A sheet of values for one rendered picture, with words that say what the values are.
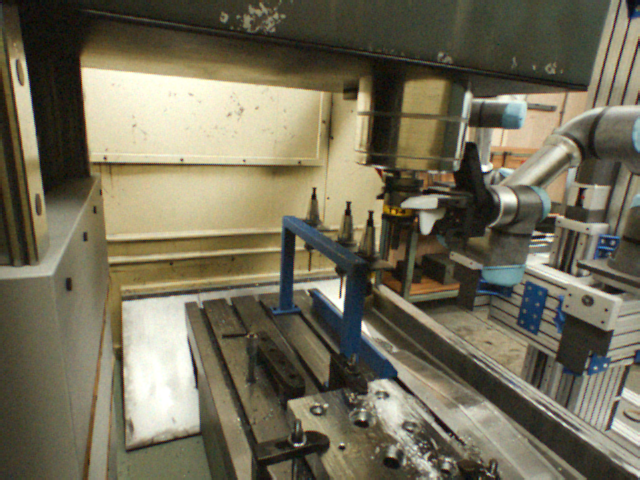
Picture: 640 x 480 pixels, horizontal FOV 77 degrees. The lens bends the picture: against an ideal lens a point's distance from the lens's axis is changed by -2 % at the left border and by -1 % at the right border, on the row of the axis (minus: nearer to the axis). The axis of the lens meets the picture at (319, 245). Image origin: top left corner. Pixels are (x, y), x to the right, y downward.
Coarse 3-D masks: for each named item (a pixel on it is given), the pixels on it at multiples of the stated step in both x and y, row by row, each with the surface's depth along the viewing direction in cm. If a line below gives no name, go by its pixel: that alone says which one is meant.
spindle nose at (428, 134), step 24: (360, 96) 57; (384, 96) 52; (408, 96) 51; (432, 96) 51; (456, 96) 52; (360, 120) 57; (384, 120) 53; (408, 120) 52; (432, 120) 52; (456, 120) 53; (360, 144) 57; (384, 144) 54; (408, 144) 53; (432, 144) 53; (456, 144) 54; (384, 168) 55; (408, 168) 54; (432, 168) 54; (456, 168) 56
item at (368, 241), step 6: (366, 228) 95; (372, 228) 94; (366, 234) 95; (372, 234) 95; (366, 240) 95; (372, 240) 95; (360, 246) 96; (366, 246) 95; (372, 246) 95; (360, 252) 96; (366, 252) 95; (372, 252) 95
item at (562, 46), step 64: (64, 0) 30; (128, 0) 31; (192, 0) 33; (256, 0) 35; (320, 0) 37; (384, 0) 40; (448, 0) 42; (512, 0) 46; (576, 0) 49; (128, 64) 59; (192, 64) 54; (256, 64) 51; (320, 64) 47; (384, 64) 44; (448, 64) 45; (512, 64) 48; (576, 64) 52
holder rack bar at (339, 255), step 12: (288, 216) 128; (288, 228) 124; (300, 228) 115; (312, 228) 116; (312, 240) 108; (324, 240) 105; (324, 252) 101; (336, 252) 96; (348, 252) 96; (336, 264) 96; (348, 264) 90; (360, 264) 89
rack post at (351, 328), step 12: (348, 276) 91; (360, 276) 90; (348, 288) 91; (360, 288) 91; (348, 300) 91; (360, 300) 92; (348, 312) 92; (360, 312) 93; (348, 324) 92; (360, 324) 94; (348, 336) 93; (360, 336) 95; (348, 348) 94; (324, 384) 99
